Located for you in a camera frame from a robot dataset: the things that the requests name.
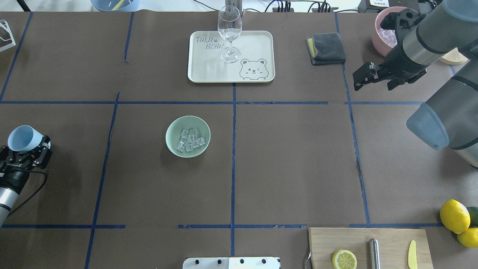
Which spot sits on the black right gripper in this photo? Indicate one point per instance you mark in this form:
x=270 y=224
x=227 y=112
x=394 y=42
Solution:
x=398 y=62

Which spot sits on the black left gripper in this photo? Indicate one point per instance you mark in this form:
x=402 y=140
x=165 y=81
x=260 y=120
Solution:
x=15 y=178

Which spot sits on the light blue plastic cup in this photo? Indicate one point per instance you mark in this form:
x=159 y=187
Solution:
x=24 y=138

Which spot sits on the green bowl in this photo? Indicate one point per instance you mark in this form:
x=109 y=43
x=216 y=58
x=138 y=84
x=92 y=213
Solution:
x=172 y=135

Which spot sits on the clear ice cubes pile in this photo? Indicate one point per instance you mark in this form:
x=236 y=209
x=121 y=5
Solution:
x=190 y=140

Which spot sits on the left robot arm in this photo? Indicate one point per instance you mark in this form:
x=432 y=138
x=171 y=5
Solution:
x=10 y=190

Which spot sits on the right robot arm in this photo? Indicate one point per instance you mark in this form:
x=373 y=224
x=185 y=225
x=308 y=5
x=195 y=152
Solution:
x=437 y=50

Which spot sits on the pink bowl with ice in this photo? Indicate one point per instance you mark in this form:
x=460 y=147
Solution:
x=384 y=40

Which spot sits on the blue bowl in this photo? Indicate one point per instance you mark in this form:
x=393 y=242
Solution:
x=107 y=5

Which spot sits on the yellow sponge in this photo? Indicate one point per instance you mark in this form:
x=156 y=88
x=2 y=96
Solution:
x=311 y=47

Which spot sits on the clear glass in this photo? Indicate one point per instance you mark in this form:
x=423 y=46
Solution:
x=229 y=26

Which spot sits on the yellow lemon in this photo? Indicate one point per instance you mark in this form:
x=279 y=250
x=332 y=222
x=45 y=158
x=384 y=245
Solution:
x=455 y=216
x=469 y=238

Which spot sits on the wooden cutting board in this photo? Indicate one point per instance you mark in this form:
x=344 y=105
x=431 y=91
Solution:
x=393 y=246

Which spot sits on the steel muddler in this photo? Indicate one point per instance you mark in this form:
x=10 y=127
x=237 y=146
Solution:
x=374 y=256

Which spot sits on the green avocado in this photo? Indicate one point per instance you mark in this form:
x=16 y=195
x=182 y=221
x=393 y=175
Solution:
x=473 y=213

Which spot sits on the yellow plastic fork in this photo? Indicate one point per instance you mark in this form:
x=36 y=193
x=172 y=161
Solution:
x=118 y=5

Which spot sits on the half lemon slice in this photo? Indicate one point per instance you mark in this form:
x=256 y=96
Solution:
x=344 y=259

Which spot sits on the yellow plastic knife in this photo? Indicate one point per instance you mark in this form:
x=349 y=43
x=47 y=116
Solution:
x=412 y=255

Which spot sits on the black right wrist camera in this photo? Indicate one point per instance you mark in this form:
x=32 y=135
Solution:
x=402 y=22

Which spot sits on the white wire cup rack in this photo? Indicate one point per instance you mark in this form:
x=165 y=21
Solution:
x=7 y=40

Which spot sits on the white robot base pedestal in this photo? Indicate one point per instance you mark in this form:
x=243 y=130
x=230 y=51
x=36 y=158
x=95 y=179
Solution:
x=232 y=263

